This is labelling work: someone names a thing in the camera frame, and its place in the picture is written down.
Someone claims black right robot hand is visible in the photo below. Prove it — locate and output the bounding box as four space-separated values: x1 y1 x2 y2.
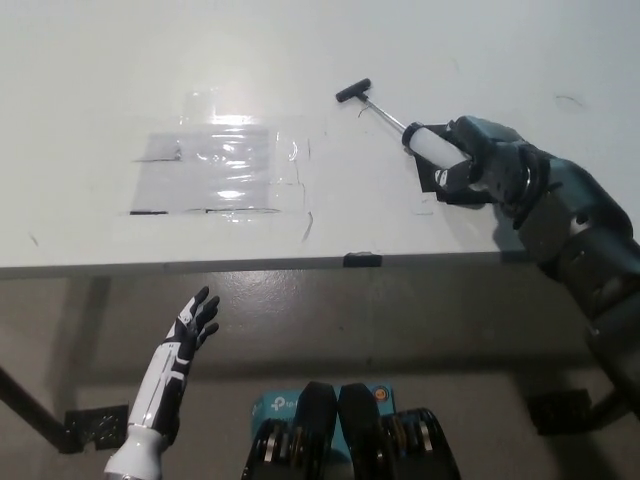
432 115 552 221

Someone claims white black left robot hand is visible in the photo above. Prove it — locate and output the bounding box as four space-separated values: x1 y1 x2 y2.
127 286 221 446

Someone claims white air pump black handle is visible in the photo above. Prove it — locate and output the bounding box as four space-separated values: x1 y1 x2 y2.
335 77 471 170

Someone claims black square fixture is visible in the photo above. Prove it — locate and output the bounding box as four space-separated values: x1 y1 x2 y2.
412 122 494 206

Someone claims black floor plate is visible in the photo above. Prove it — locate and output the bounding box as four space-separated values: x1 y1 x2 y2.
64 403 129 454
529 388 601 435

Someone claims black diagonal table leg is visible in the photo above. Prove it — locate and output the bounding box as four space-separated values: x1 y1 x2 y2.
0 367 70 444
589 387 631 432

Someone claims black tape strip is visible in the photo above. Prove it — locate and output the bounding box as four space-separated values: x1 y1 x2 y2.
343 252 384 268

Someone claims clear plastic film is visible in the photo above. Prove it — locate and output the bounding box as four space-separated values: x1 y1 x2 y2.
122 92 321 226

